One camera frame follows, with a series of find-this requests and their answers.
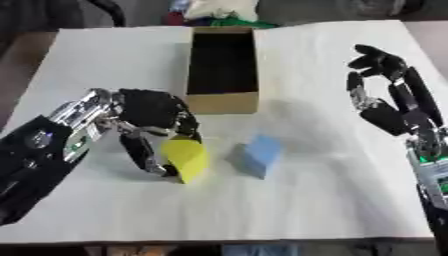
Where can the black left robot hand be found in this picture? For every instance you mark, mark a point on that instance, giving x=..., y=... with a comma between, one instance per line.
x=149, y=108

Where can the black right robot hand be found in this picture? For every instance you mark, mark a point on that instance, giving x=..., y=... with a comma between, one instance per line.
x=388, y=113

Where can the yellow block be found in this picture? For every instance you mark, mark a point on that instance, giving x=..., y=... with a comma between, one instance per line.
x=186, y=158

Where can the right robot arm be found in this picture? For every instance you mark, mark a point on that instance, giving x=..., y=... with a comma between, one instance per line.
x=431, y=170

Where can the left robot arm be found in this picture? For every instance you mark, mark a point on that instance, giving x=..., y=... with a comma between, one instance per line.
x=46, y=146

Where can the tan cardboard box black inside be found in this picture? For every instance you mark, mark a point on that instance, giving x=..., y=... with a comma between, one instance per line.
x=222, y=66

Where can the blue block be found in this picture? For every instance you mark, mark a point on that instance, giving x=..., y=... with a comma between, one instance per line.
x=256, y=156

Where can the white bag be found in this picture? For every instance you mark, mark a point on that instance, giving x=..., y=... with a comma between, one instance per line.
x=221, y=9

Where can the green cloth item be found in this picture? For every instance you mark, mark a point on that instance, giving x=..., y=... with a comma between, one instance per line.
x=240, y=23

